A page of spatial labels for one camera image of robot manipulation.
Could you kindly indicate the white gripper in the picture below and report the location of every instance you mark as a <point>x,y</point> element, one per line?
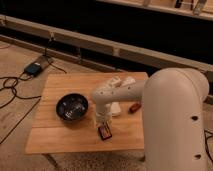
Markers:
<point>103,114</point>

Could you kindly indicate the black orange eraser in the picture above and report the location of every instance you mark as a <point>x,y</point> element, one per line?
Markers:
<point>104,131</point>

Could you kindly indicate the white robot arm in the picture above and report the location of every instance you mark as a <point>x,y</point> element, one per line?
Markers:
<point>172,116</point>

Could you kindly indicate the white sponge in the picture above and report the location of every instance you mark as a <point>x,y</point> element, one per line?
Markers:
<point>115,109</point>

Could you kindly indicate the brown small block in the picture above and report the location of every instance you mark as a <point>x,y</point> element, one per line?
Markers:
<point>134,108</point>

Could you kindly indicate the dark round bowl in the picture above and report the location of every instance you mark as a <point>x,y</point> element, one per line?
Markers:
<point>72,107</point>

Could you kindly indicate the white crumpled cloth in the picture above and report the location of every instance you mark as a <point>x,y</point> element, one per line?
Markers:
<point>112,82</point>

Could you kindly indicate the white cup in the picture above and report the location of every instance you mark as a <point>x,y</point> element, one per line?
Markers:
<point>128,80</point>

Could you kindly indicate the wooden table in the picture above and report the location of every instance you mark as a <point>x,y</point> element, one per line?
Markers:
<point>49,134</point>

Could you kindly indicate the black power adapter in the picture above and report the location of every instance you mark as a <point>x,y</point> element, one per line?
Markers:
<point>33,69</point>

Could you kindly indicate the long wooden bench rail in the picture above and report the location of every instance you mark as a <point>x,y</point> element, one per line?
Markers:
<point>134,53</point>

